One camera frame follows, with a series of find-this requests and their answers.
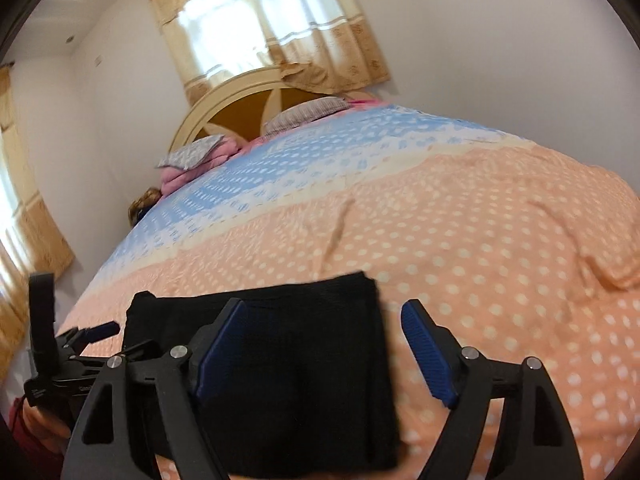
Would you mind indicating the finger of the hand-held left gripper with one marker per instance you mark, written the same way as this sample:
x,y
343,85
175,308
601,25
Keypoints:
x,y
140,349
97,334

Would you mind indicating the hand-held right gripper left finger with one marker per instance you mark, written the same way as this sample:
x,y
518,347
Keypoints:
x,y
220,350

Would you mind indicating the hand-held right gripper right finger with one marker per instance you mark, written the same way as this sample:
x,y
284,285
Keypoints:
x,y
427,355

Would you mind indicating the black pants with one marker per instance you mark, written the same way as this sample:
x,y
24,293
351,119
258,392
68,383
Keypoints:
x,y
310,370

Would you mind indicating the person's left hand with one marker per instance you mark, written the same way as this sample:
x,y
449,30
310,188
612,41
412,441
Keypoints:
x,y
47,430

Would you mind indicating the golden side curtain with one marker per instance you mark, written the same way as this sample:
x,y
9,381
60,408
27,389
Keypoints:
x,y
40,240

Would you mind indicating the brown patterned bundle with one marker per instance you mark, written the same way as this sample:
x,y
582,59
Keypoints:
x,y
142,207

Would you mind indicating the polka dot quilt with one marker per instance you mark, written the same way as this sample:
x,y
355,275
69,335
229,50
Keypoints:
x,y
450,210

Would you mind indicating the folded pink blanket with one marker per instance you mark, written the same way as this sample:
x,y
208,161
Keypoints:
x,y
190,175

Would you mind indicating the grey floral pillow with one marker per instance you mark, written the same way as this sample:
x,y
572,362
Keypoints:
x,y
192,152

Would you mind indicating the cream wooden headboard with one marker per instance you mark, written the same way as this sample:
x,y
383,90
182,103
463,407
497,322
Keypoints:
x,y
235,110

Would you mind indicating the striped pillow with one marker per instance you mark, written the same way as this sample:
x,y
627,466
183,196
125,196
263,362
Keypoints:
x,y
305,112

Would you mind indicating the pink cloth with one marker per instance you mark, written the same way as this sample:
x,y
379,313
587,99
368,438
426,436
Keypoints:
x,y
365,101

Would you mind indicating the beige window curtain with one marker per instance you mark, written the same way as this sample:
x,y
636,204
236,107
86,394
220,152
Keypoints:
x,y
350,45

